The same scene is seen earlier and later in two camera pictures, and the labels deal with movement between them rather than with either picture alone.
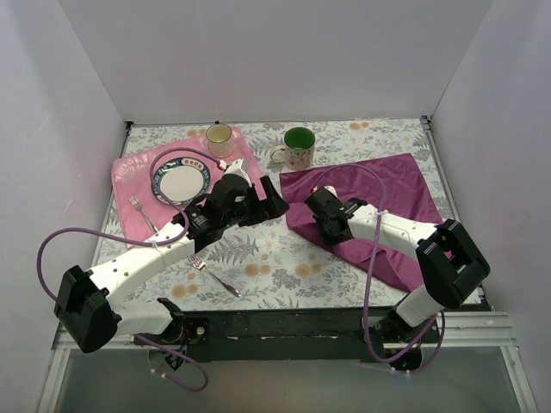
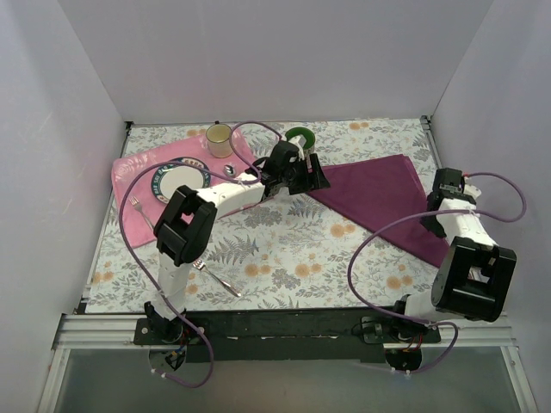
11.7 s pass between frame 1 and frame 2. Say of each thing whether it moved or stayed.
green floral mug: stayed
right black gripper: moved
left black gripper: moved
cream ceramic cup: stayed
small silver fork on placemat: stayed
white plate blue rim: stayed
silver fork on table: stayed
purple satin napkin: moved
